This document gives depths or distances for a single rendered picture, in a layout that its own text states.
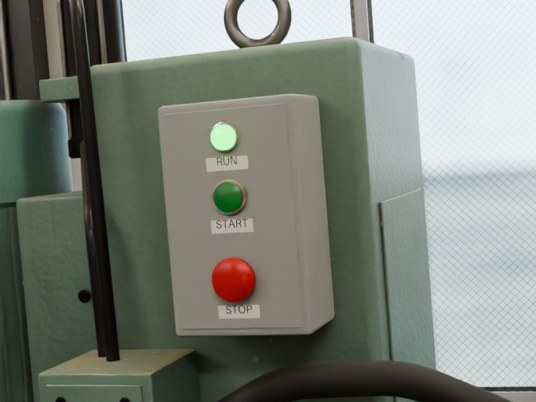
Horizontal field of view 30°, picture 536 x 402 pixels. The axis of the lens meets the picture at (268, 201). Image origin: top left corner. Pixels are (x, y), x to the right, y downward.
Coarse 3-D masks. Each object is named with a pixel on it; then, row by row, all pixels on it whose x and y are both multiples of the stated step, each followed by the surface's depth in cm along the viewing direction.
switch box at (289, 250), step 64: (192, 128) 67; (256, 128) 66; (320, 128) 70; (192, 192) 68; (256, 192) 66; (320, 192) 69; (192, 256) 68; (256, 256) 67; (320, 256) 69; (192, 320) 68; (256, 320) 67; (320, 320) 68
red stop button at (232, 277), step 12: (228, 264) 66; (240, 264) 66; (216, 276) 67; (228, 276) 66; (240, 276) 66; (252, 276) 66; (216, 288) 67; (228, 288) 66; (240, 288) 66; (252, 288) 66; (228, 300) 67; (240, 300) 66
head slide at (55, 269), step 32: (32, 224) 84; (64, 224) 83; (32, 256) 84; (64, 256) 83; (32, 288) 84; (64, 288) 83; (32, 320) 85; (64, 320) 84; (32, 352) 85; (64, 352) 84
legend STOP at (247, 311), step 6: (222, 306) 68; (228, 306) 68; (234, 306) 67; (240, 306) 67; (246, 306) 67; (252, 306) 67; (258, 306) 67; (222, 312) 68; (228, 312) 68; (234, 312) 67; (240, 312) 67; (246, 312) 67; (252, 312) 67; (258, 312) 67; (222, 318) 68; (228, 318) 68
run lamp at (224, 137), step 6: (216, 126) 67; (222, 126) 66; (228, 126) 66; (216, 132) 66; (222, 132) 66; (228, 132) 66; (234, 132) 66; (210, 138) 67; (216, 138) 66; (222, 138) 66; (228, 138) 66; (234, 138) 66; (216, 144) 66; (222, 144) 66; (228, 144) 66; (234, 144) 66; (222, 150) 67; (228, 150) 66
